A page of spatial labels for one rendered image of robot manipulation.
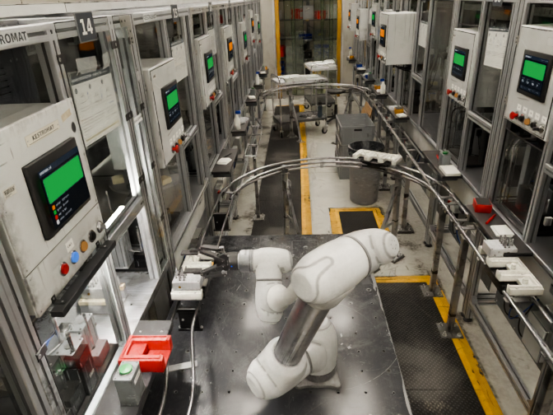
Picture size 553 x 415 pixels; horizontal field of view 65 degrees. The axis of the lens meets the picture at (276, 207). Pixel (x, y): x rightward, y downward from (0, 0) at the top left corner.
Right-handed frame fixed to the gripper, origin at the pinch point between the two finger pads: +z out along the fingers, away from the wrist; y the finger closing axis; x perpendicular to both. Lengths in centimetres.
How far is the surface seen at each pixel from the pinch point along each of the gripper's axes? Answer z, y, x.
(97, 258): 17.4, 24.5, 34.9
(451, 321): -142, -102, -79
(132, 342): 17.0, -16.8, 27.5
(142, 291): 26.0, -21.3, -8.6
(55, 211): 18, 47, 47
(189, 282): 5.6, -19.6, -13.2
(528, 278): -148, -26, -22
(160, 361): 3.7, -15.9, 37.1
